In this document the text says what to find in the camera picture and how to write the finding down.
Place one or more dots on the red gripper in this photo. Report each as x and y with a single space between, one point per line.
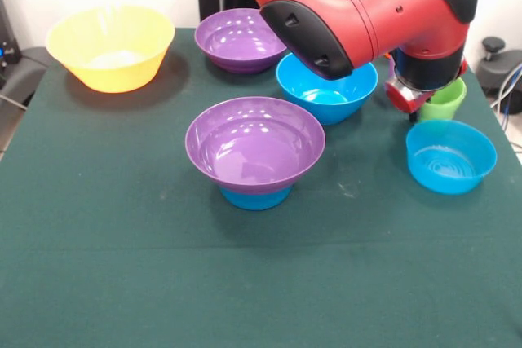
403 101

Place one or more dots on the green cup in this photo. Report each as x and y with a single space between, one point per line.
438 112
450 95

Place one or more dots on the small blue bowl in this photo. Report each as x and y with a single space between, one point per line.
255 202
448 164

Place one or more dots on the large deep blue bowl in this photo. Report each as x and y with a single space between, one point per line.
326 99

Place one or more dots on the purple bowl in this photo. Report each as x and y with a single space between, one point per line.
253 148
228 38

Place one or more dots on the black knobbed equipment base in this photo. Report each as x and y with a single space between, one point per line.
497 71

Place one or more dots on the dark green tablecloth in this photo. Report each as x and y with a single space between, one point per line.
261 262

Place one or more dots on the yellow bowl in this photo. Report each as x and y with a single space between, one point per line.
110 46

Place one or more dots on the black electronic device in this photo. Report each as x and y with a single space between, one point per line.
8 30

